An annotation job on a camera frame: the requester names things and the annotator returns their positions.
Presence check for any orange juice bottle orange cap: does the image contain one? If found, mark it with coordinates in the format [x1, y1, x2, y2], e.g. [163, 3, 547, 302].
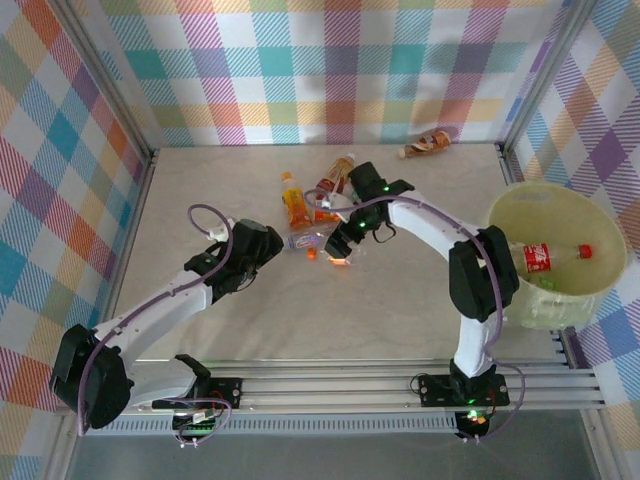
[280, 171, 314, 232]

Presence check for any red tea bottle white cap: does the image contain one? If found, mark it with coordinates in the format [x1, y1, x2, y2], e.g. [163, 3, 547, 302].
[313, 153, 358, 200]

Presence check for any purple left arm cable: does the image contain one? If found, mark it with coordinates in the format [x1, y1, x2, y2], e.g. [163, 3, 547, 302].
[77, 203, 236, 449]

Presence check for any small orange label bottle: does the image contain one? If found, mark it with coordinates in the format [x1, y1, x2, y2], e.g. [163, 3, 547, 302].
[305, 247, 369, 269]

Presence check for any pale yellow plastic bucket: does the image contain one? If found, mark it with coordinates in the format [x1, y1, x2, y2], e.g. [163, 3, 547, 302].
[485, 182, 629, 332]

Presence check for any aluminium right frame post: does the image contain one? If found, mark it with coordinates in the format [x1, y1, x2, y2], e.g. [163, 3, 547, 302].
[497, 0, 599, 157]

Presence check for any brown label bottle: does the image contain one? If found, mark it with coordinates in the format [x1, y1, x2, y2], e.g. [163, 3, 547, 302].
[398, 128, 454, 160]

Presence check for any aluminium left frame post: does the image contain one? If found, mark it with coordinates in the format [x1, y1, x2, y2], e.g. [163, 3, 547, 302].
[47, 0, 162, 169]

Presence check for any grey slotted cable duct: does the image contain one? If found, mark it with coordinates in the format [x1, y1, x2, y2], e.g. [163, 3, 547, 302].
[78, 417, 460, 437]

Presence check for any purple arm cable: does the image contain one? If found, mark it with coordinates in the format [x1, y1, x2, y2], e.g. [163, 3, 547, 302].
[77, 203, 236, 449]
[303, 188, 527, 446]

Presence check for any right controller board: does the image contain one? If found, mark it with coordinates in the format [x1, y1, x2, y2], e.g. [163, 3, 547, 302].
[458, 408, 490, 437]

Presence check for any left controller board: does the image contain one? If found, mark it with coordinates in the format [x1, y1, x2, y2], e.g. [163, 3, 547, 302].
[171, 409, 222, 444]

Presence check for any controller board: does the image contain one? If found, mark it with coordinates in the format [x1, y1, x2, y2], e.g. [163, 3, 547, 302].
[458, 408, 490, 437]
[171, 409, 222, 444]

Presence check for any aluminium left side rail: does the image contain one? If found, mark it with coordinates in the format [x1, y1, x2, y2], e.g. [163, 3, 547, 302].
[85, 148, 162, 374]

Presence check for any red label cola bottle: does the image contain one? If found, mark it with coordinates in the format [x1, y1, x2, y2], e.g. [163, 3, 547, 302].
[508, 241, 595, 275]

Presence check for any aluminium frame post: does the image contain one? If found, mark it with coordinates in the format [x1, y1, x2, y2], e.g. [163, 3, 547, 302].
[497, 0, 599, 157]
[47, 0, 162, 169]

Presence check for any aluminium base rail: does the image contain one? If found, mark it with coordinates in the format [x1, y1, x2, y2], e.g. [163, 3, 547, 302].
[53, 357, 609, 417]

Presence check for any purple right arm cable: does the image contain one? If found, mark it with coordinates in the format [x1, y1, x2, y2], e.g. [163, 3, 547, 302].
[303, 188, 527, 446]

